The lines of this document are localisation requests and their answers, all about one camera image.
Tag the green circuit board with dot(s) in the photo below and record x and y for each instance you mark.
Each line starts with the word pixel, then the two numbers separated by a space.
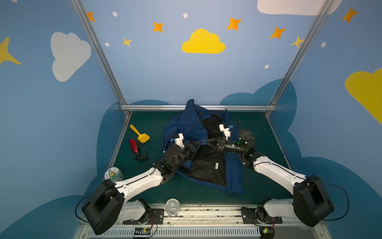
pixel 266 233
pixel 141 233

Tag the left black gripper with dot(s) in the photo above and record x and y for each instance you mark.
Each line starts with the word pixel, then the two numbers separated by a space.
pixel 190 147

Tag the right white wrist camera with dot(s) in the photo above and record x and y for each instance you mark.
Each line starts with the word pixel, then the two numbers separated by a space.
pixel 225 129

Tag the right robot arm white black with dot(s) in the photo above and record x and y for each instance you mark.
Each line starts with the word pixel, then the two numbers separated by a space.
pixel 310 201

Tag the right aluminium frame post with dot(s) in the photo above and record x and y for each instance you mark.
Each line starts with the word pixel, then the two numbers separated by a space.
pixel 302 50

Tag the left green circuit board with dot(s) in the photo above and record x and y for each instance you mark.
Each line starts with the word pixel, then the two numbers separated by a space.
pixel 141 233

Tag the red bottle with black cap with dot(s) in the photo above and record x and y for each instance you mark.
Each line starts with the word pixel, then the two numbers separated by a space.
pixel 139 156

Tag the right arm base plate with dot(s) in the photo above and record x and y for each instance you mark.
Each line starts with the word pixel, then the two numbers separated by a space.
pixel 258 216

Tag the left aluminium frame post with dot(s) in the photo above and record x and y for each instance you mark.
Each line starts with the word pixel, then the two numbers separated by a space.
pixel 87 25

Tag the yellow plastic scoop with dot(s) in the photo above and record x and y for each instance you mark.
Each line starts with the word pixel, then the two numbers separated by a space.
pixel 143 138

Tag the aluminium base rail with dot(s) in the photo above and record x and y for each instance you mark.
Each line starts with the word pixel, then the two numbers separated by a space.
pixel 195 221

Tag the aluminium frame post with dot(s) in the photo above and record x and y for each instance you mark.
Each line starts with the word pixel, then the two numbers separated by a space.
pixel 87 25
pixel 302 50

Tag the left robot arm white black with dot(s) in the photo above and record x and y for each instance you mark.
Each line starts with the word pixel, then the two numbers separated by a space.
pixel 110 201

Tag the clear glass jar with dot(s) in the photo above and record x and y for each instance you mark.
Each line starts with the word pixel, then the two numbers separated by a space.
pixel 172 207

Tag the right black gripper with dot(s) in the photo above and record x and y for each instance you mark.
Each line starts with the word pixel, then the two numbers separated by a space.
pixel 222 144

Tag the right green circuit board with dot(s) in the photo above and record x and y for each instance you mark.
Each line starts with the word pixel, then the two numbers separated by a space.
pixel 266 233

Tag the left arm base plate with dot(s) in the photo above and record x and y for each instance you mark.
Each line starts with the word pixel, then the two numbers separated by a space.
pixel 150 217

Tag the navy blue jacket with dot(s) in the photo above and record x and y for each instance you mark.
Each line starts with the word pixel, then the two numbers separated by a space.
pixel 219 170

